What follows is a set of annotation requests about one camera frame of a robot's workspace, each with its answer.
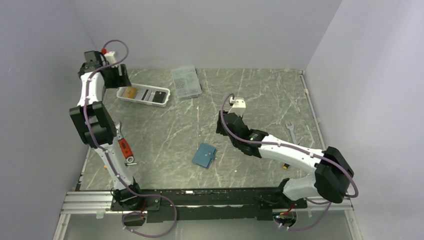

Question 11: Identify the white plastic basket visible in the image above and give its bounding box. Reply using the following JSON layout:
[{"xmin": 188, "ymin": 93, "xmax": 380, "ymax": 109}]
[{"xmin": 116, "ymin": 83, "xmax": 171, "ymax": 108}]

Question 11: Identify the blue card holder wallet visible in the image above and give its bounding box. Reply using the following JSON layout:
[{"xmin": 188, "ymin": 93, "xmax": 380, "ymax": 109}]
[{"xmin": 192, "ymin": 142, "xmax": 217, "ymax": 169}]

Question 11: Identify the gold credit card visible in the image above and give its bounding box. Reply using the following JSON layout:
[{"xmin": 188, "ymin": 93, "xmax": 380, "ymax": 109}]
[{"xmin": 122, "ymin": 87, "xmax": 138, "ymax": 99}]

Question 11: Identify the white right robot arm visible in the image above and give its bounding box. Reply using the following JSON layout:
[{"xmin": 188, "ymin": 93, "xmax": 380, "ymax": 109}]
[{"xmin": 216, "ymin": 110, "xmax": 359, "ymax": 208}]

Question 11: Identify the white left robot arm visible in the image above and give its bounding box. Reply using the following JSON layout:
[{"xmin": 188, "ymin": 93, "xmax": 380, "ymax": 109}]
[{"xmin": 69, "ymin": 50, "xmax": 144, "ymax": 210}]

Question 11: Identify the white striped credit card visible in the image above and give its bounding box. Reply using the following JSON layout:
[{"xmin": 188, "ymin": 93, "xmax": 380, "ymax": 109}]
[{"xmin": 134, "ymin": 88, "xmax": 152, "ymax": 101}]

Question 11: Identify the black credit card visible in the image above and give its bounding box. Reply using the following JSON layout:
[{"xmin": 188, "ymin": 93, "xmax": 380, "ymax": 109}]
[{"xmin": 149, "ymin": 91, "xmax": 167, "ymax": 104}]

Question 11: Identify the chrome open-end wrench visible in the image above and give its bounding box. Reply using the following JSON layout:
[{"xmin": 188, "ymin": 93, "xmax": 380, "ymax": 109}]
[{"xmin": 285, "ymin": 122, "xmax": 298, "ymax": 145}]

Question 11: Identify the clear plastic screw box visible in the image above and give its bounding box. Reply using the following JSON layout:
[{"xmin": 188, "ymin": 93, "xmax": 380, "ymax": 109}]
[{"xmin": 171, "ymin": 66, "xmax": 202, "ymax": 100}]

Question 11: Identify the orange utility knife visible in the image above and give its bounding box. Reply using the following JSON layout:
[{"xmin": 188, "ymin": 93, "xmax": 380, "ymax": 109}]
[{"xmin": 118, "ymin": 138, "xmax": 135, "ymax": 164}]

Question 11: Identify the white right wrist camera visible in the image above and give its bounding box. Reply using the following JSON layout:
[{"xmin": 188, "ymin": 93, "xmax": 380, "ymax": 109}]
[{"xmin": 228, "ymin": 96, "xmax": 246, "ymax": 118}]

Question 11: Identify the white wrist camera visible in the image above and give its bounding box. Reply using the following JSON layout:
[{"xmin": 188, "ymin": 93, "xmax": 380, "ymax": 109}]
[
  {"xmin": 100, "ymin": 48, "xmax": 118, "ymax": 65},
  {"xmin": 228, "ymin": 96, "xmax": 246, "ymax": 118}
]

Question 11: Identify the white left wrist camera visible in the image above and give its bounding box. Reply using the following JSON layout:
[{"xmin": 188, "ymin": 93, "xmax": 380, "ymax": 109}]
[{"xmin": 100, "ymin": 48, "xmax": 118, "ymax": 65}]

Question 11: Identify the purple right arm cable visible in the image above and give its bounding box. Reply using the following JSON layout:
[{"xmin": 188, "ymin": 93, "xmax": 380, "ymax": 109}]
[{"xmin": 219, "ymin": 93, "xmax": 360, "ymax": 200}]

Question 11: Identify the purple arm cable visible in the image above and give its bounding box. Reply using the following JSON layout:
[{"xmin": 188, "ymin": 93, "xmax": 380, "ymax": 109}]
[
  {"xmin": 219, "ymin": 93, "xmax": 360, "ymax": 200},
  {"xmin": 82, "ymin": 39, "xmax": 178, "ymax": 239}
]

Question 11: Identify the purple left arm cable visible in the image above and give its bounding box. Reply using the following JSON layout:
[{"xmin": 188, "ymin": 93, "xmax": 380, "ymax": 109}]
[{"xmin": 82, "ymin": 39, "xmax": 178, "ymax": 239}]

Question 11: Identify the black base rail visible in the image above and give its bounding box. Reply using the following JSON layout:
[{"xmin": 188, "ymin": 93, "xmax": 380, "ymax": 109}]
[{"xmin": 109, "ymin": 187, "xmax": 308, "ymax": 223}]

